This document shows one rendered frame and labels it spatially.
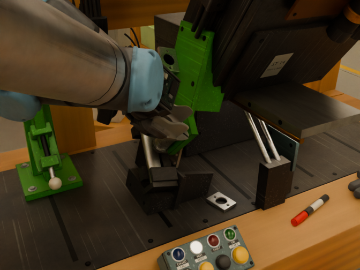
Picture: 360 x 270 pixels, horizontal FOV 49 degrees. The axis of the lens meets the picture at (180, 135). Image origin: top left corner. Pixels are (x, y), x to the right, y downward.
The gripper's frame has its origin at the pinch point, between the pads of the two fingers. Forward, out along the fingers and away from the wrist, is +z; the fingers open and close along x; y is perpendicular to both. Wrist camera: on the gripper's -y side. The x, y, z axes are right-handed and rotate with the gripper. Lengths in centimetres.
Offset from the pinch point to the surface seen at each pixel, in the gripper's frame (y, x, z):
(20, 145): -231, 84, 43
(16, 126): -256, 109, 41
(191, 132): -0.1, 2.4, 2.8
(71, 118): -41.7, 14.9, -4.0
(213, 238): 2.5, -15.8, 11.5
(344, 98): 0, 63, 72
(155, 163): -12.3, -0.4, 5.6
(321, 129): 20.2, 4.9, 15.0
